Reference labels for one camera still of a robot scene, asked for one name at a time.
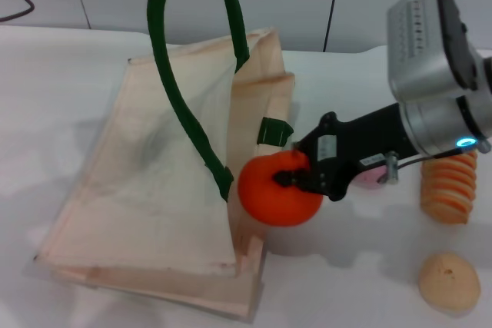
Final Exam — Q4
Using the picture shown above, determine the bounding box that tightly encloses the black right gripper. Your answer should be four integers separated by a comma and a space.
272, 103, 420, 203

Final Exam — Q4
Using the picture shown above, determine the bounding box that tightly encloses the orange fruit with stem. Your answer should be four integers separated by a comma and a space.
237, 151, 324, 228

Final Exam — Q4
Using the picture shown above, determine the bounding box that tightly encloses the white handbag with green handle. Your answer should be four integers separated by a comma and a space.
33, 0, 297, 323

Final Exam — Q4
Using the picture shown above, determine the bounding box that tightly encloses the pink peach toy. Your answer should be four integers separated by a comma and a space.
354, 167, 387, 191

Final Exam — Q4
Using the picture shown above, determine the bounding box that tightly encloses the orange striped bread loaf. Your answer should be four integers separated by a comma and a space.
419, 150, 479, 226

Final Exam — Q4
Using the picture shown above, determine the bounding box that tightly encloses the round beige bun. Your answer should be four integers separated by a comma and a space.
417, 251, 481, 312

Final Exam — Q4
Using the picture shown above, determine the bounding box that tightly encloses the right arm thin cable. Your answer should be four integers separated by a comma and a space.
383, 147, 464, 186

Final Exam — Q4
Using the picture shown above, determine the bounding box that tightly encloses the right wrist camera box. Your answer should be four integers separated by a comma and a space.
385, 0, 492, 105

